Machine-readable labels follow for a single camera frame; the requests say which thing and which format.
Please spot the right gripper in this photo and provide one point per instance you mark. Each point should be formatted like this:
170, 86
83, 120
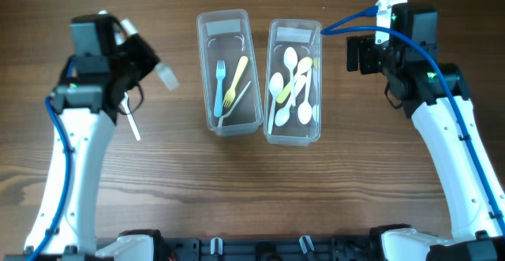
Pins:
366, 46

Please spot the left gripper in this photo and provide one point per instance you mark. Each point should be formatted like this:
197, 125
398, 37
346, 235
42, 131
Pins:
149, 57

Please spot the white fork slim handle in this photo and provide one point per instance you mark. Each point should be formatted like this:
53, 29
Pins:
164, 72

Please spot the yellow plastic spoon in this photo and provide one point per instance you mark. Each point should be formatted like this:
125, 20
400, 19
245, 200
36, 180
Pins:
303, 66

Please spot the white fork bluish handle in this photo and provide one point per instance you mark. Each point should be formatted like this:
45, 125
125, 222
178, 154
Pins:
220, 76

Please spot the white spoon long handle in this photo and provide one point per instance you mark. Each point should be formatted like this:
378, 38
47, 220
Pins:
276, 85

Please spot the white spoon wide handle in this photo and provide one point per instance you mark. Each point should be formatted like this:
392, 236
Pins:
283, 114

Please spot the yellow plastic fork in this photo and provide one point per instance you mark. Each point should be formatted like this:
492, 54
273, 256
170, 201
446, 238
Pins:
231, 92

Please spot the thin white fork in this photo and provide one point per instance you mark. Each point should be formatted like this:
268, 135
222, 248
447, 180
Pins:
230, 111

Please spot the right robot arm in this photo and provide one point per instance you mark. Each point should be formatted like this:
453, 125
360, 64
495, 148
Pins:
402, 46

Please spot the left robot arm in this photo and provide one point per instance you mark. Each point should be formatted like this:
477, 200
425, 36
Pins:
110, 58

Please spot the right clear plastic container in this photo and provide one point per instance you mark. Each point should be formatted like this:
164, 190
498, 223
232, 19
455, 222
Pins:
304, 36

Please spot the clear plastic container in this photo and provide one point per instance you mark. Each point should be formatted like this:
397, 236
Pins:
226, 35
304, 36

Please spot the left clear plastic container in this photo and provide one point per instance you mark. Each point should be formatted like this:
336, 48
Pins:
226, 35

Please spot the white fork far left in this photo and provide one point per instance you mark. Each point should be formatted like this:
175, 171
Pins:
132, 122

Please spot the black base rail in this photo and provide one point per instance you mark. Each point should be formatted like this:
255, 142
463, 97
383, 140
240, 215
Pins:
338, 248

